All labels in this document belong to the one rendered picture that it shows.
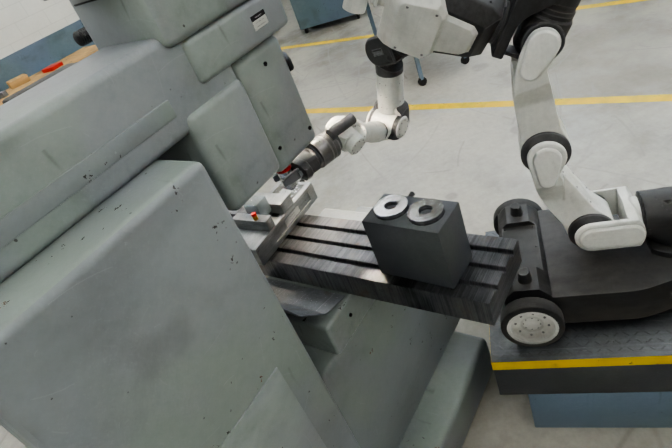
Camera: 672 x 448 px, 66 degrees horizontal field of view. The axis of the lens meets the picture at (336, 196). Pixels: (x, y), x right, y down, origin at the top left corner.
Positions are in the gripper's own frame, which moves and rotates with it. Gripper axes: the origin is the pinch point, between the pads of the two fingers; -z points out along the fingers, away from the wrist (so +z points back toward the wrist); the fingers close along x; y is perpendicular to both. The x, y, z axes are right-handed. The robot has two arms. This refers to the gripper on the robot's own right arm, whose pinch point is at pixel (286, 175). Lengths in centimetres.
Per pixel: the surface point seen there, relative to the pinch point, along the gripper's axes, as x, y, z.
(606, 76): -68, 128, 286
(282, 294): 2.7, 31.1, -19.2
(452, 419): 29, 105, 5
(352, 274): 22.4, 25.4, -4.0
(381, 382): 20, 73, -9
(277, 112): 10.3, -22.4, 1.0
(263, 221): -10.5, 14.3, -9.5
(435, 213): 46.4, 5.6, 11.4
